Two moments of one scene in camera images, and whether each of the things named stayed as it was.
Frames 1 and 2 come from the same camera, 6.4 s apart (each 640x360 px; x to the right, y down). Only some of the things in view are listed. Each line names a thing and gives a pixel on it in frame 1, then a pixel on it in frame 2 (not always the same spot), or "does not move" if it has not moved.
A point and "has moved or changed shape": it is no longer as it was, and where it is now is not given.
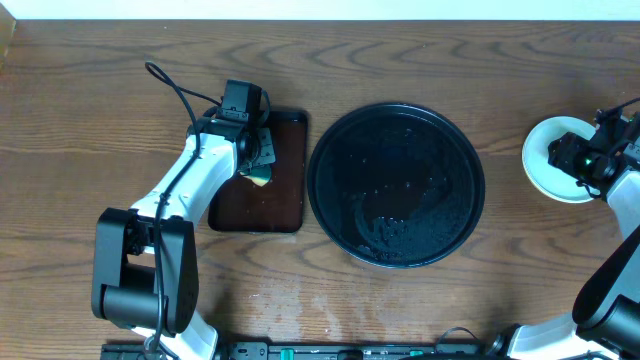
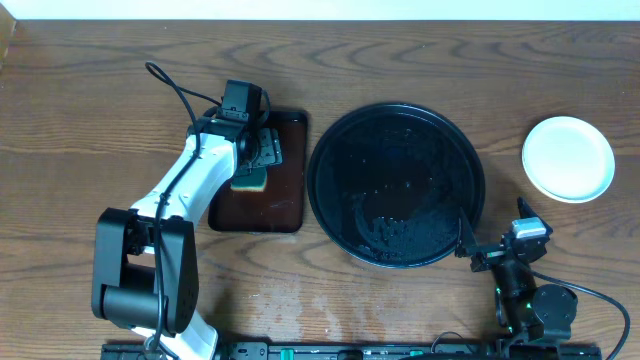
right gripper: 569,155 -> 489,258
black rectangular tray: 279,205 does not move
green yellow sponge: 259,175 has moved or changed shape
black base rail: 309,351 does not move
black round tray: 395,185 does not move
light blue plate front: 549,180 does not move
